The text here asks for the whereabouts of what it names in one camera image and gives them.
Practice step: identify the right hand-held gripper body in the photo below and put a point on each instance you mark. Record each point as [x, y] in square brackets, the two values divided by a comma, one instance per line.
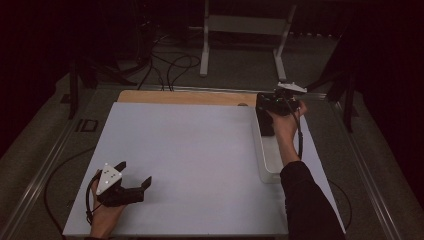
[276, 103]

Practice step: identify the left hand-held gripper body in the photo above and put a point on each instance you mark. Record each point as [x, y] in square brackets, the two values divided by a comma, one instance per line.
[120, 196]

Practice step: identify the white plastic bin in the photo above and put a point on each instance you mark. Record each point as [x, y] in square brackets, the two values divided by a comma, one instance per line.
[270, 160]

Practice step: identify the person's right hand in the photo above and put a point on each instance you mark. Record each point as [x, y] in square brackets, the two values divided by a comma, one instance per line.
[286, 128]

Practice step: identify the person's left hand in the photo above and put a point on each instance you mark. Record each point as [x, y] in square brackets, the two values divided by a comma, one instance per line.
[103, 220]

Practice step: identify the white table sheet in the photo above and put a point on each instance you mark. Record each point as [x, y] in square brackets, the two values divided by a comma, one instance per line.
[200, 173]

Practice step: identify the black metal stand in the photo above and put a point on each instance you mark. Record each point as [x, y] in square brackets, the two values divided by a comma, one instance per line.
[349, 106]
[73, 93]

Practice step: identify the grey metal stand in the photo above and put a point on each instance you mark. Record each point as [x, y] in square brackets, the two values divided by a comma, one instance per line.
[246, 25]

